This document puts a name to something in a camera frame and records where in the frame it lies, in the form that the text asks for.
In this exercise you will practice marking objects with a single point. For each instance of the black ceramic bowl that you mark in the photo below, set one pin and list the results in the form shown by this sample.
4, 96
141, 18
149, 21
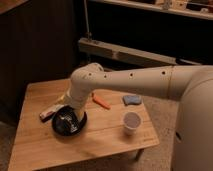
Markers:
66, 123

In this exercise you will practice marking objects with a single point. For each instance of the orange carrot toy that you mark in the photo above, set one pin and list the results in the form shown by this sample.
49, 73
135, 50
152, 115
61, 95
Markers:
100, 101

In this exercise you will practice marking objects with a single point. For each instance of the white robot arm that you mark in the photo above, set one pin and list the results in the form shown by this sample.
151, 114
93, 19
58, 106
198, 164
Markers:
190, 85

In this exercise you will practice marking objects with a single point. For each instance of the blue sponge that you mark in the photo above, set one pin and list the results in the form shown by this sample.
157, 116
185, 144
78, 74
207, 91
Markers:
132, 100

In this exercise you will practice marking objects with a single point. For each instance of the wooden shelf board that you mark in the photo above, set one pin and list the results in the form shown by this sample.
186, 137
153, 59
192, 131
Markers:
156, 8

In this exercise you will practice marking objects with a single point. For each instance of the white snack bar packet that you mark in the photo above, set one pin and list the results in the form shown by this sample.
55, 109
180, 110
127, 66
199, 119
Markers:
47, 113

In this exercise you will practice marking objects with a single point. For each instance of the wooden table leg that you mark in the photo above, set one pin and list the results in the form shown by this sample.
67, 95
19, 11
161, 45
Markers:
138, 154

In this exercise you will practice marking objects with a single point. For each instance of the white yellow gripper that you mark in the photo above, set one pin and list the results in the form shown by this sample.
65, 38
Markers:
76, 104

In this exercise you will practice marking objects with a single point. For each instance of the metal pole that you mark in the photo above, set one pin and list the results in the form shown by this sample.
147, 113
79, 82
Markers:
88, 33

